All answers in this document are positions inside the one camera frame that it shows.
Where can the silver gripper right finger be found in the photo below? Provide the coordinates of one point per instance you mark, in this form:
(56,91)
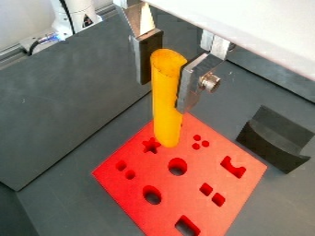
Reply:
(197,72)

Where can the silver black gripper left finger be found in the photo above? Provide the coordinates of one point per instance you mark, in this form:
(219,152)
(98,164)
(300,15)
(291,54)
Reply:
(145,37)

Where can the yellow oval peg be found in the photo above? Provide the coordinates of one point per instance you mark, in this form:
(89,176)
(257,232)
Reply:
(165,66)

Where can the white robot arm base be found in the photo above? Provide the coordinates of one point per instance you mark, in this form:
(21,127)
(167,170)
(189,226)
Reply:
(74,15)

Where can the black curved holder block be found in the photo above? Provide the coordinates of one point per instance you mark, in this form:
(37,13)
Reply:
(276,139)

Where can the dark grey raised plate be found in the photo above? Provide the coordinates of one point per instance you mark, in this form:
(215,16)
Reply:
(58,96)

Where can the red shape sorting board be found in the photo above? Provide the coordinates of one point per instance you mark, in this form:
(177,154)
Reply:
(181,191)

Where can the aluminium rail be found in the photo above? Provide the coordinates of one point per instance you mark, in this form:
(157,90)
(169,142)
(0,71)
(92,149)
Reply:
(14,52)

